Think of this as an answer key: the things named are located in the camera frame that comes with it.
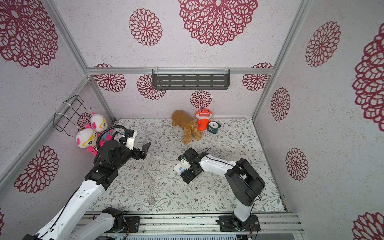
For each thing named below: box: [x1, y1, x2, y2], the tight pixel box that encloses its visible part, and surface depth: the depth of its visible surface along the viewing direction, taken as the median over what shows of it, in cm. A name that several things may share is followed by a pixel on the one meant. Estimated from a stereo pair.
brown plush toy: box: [171, 109, 202, 144], surface depth 108 cm
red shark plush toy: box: [195, 108, 213, 131], surface depth 115 cm
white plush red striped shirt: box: [75, 128, 99, 157], surface depth 87 cm
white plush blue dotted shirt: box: [85, 112, 113, 147], surface depth 95 cm
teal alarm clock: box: [207, 121, 221, 134], surface depth 112 cm
